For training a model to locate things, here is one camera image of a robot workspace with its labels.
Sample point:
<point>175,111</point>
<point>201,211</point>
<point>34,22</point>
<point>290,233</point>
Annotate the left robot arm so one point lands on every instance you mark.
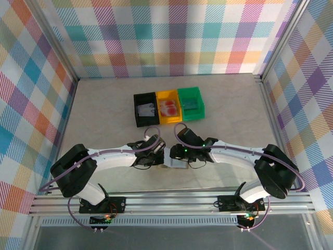
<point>114,157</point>

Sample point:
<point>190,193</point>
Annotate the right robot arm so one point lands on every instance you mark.
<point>234,153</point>

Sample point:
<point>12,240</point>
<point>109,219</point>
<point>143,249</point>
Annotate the teal plastic card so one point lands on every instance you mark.
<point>190,104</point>

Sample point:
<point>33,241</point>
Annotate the yellow plastic bin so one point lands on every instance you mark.
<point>169,119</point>

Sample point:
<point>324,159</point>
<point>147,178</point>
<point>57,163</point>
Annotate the black plastic bin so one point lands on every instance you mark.
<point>145,122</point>

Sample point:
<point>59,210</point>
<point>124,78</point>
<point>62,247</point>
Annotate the green plastic bin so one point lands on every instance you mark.
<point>193,115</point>

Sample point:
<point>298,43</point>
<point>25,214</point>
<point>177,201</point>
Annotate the grey metal shelf plate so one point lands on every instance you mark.
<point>169,237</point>

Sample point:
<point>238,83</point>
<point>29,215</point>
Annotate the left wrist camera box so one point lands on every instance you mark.
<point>153,143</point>

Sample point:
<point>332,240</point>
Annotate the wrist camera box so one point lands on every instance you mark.
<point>191,138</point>
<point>153,143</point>

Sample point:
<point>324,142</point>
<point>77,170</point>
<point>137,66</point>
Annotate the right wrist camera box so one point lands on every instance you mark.
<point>191,138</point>

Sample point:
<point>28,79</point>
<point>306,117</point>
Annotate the aluminium mounting rail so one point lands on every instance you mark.
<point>169,203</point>

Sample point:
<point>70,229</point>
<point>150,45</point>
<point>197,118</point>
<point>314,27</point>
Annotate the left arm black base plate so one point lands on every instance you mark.
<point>118,204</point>

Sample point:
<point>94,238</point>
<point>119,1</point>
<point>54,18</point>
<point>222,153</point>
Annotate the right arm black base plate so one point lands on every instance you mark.
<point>226,203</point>

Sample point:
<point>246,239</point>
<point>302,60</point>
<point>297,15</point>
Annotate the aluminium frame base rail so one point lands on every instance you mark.
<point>274,125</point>
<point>71,104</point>

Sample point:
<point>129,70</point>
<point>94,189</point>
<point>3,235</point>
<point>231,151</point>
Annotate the aluminium frame corner post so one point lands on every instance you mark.
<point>282,39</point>
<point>53,39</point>

